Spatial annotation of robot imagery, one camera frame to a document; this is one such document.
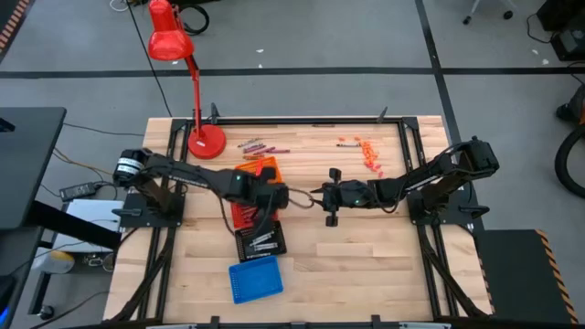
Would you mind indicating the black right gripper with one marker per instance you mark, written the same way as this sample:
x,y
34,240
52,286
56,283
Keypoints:
x,y
347,195

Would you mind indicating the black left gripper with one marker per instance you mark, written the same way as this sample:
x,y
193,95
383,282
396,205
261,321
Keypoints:
x,y
256,194

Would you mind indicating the red plastic basket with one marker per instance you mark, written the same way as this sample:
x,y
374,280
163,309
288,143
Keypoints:
x,y
237,215

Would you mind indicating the orange plastic basket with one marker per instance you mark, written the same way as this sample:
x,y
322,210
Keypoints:
x,y
247,166

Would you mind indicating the blue grey crayon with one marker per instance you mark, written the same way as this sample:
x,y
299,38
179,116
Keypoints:
x,y
252,146
249,142

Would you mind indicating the dark grey crayon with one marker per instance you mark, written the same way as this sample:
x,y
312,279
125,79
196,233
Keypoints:
x,y
348,145

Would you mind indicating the black plastic basket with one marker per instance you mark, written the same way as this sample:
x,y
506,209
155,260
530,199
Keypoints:
x,y
242,254

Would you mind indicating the blue plastic basket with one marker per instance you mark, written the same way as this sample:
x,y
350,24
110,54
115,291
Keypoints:
x,y
256,279

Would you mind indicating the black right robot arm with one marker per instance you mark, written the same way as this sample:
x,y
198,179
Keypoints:
x,y
420,180

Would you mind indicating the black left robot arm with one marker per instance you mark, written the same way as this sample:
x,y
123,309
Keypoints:
x,y
183,176

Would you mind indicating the orange brown crayon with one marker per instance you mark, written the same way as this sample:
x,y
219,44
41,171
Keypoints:
x,y
252,156

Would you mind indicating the white box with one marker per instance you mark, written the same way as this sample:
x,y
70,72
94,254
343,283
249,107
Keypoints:
x,y
91,211

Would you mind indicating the red desk lamp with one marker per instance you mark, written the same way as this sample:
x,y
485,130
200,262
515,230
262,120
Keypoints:
x,y
169,43

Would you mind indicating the black power adapter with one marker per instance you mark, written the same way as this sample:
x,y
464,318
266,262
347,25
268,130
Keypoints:
x,y
80,191

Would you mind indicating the black hazard-striped platform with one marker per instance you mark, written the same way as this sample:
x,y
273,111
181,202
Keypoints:
x,y
516,274

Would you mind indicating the pale yellow container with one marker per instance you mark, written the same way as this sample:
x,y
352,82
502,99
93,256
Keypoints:
x,y
55,262

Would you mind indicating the black desk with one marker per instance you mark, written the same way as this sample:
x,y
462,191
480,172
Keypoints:
x,y
27,160

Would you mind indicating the office chair base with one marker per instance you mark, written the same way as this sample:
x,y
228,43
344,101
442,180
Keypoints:
x,y
508,15

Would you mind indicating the black vacuum cleaner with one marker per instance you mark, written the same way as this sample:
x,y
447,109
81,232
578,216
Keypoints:
x,y
571,112

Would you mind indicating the black equipment case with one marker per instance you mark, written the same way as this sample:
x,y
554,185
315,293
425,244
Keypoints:
x,y
569,43

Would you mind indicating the hazard-striped floor mat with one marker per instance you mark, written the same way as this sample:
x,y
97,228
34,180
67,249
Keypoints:
x,y
11,23

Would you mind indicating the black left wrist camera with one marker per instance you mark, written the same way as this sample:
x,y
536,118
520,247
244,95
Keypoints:
x,y
268,174

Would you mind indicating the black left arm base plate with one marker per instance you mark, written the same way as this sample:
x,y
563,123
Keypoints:
x,y
137,221

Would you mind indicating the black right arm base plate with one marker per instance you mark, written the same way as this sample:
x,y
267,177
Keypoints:
x,y
457,218

